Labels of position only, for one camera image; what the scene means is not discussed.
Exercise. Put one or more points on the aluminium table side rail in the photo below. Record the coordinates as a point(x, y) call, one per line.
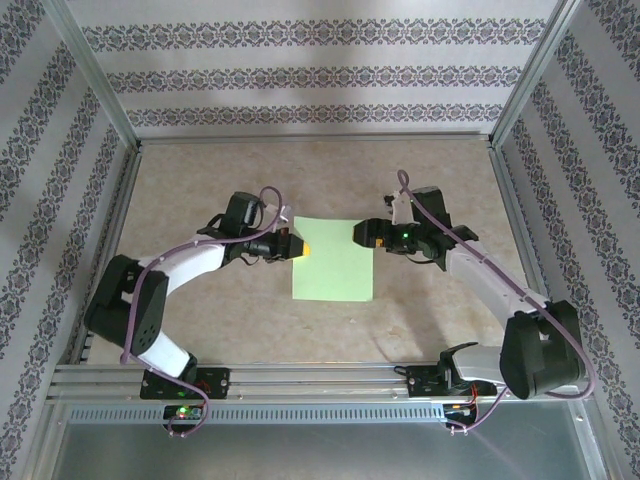
point(112, 250)
point(520, 225)

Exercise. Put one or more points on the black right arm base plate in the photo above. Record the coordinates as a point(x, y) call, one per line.
point(420, 385)

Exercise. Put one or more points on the circuit board with green light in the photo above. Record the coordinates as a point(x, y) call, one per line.
point(184, 413)

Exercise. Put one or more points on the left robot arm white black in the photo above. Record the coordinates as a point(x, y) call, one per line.
point(150, 320)

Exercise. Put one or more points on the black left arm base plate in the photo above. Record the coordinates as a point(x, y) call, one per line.
point(220, 382)

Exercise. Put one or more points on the aluminium rail along patterned wall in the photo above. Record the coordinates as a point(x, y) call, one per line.
point(320, 138)

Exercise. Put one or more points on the small connector board orange light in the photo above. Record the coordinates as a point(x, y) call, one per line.
point(457, 409)

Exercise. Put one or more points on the long aluminium mounting rail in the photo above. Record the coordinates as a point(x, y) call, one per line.
point(320, 380)

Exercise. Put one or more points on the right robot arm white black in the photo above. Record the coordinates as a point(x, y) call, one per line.
point(540, 350)

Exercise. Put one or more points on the grey sheet metal panel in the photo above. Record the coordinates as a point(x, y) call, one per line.
point(320, 450)

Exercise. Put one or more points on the light green square paper sheet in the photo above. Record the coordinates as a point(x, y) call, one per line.
point(340, 270)

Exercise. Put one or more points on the aluminium frame post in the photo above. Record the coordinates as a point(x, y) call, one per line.
point(93, 75)
point(536, 75)

